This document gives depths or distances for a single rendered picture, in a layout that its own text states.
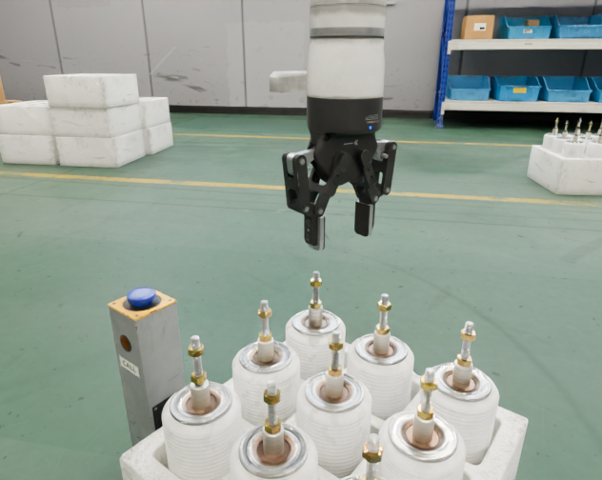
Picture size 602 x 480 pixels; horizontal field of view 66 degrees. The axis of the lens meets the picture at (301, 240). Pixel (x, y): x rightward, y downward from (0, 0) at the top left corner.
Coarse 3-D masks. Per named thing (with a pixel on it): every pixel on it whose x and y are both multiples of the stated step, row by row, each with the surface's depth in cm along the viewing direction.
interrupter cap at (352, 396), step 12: (324, 372) 62; (312, 384) 60; (324, 384) 60; (348, 384) 60; (360, 384) 60; (312, 396) 58; (324, 396) 58; (348, 396) 58; (360, 396) 58; (324, 408) 56; (336, 408) 56; (348, 408) 56
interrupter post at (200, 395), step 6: (192, 384) 56; (204, 384) 56; (192, 390) 56; (198, 390) 55; (204, 390) 56; (192, 396) 56; (198, 396) 56; (204, 396) 56; (192, 402) 56; (198, 402) 56; (204, 402) 56; (210, 402) 57; (198, 408) 56; (204, 408) 56
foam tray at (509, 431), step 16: (224, 384) 71; (416, 384) 72; (416, 400) 68; (496, 416) 65; (512, 416) 65; (160, 432) 62; (496, 432) 65; (512, 432) 62; (144, 448) 60; (160, 448) 61; (496, 448) 60; (512, 448) 60; (128, 464) 58; (144, 464) 57; (160, 464) 57; (480, 464) 58; (496, 464) 57; (512, 464) 62
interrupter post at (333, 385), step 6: (342, 372) 58; (330, 378) 57; (336, 378) 57; (342, 378) 58; (330, 384) 58; (336, 384) 57; (342, 384) 58; (330, 390) 58; (336, 390) 58; (342, 390) 59; (330, 396) 58; (336, 396) 58
